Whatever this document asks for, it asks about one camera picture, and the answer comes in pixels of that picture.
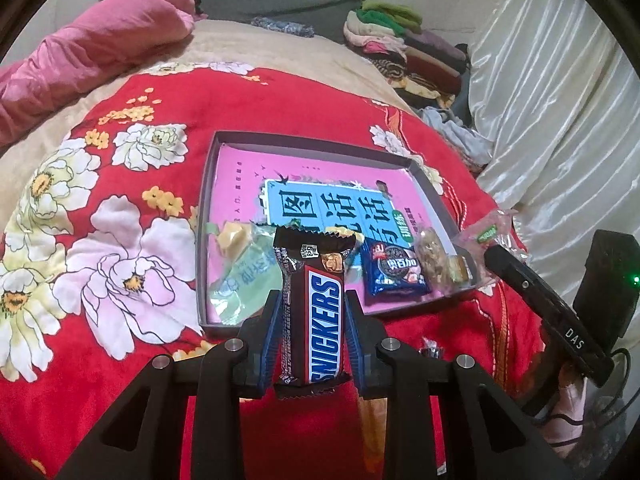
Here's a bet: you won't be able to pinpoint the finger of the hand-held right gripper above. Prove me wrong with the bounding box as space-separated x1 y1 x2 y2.
482 244 532 289

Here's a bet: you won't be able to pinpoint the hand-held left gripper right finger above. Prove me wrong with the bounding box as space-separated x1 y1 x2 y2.
344 292 576 480

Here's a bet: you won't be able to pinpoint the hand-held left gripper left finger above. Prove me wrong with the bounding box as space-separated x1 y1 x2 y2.
55 289 282 480

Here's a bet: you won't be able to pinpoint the clear packet with green label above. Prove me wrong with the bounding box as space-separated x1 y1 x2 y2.
452 208 526 281

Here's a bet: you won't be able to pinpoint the brown chocolate bar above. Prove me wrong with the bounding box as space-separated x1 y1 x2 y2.
272 225 361 401

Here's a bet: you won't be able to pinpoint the small clear pastry packet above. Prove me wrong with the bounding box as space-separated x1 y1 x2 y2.
445 254 481 288

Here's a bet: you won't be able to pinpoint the light green pastry packet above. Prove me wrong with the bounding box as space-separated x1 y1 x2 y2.
207 222 281 326

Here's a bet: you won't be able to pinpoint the clear nut brittle packet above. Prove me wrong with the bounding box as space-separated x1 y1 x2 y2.
417 227 453 286

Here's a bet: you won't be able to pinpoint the blue cookie packet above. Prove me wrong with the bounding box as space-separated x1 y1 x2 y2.
361 237 432 306

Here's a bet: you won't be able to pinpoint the brown cardboard box tray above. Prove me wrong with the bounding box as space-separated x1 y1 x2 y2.
197 131 483 338

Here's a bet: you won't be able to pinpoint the person's right forearm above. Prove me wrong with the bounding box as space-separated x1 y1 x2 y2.
547 365 588 448

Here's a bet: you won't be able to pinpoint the grey crumpled garments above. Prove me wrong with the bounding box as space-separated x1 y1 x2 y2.
420 106 493 171

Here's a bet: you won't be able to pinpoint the white satin curtain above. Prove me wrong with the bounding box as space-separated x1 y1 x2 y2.
467 0 640 306

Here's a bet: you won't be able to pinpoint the pink book with blue label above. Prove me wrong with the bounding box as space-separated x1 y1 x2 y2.
207 145 458 326

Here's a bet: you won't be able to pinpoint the pile of folded clothes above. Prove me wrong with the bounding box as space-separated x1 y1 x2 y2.
342 0 471 111

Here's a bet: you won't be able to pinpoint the red floral blanket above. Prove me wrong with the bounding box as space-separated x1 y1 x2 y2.
0 62 546 480

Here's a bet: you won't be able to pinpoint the beige bed sheet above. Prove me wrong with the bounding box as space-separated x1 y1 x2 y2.
0 20 416 171

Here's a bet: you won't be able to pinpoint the blue patterned cloth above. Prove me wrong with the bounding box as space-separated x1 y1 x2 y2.
250 16 316 38

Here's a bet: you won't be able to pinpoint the pink quilt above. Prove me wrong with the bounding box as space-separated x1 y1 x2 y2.
0 0 197 147

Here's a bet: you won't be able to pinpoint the black cable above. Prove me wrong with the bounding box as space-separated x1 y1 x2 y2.
545 347 636 427

